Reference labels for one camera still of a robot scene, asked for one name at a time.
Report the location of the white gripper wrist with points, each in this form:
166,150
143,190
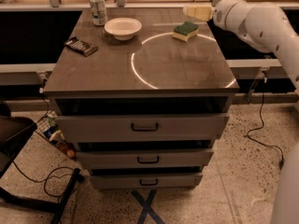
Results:
222,15

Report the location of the green yellow sponge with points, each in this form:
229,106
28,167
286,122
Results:
185,31

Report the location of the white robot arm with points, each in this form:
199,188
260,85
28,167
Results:
265,27

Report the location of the white paper bowl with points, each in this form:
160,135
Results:
123,28

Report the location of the silver soda can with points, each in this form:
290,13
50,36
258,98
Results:
99,12

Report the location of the grey drawer cabinet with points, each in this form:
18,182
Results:
150,74

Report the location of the black calculator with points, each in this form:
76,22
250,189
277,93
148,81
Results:
80,46

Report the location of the middle grey drawer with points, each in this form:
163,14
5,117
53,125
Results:
162,158

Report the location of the grey drawer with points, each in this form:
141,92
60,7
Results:
137,128
145,181
162,158

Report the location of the top grey drawer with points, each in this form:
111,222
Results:
137,128

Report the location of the bottom grey drawer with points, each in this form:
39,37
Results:
145,181

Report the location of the blue tape cross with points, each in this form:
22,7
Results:
147,209

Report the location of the black chair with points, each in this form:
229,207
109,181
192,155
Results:
14,134

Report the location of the wire basket with items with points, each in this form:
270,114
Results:
47,128

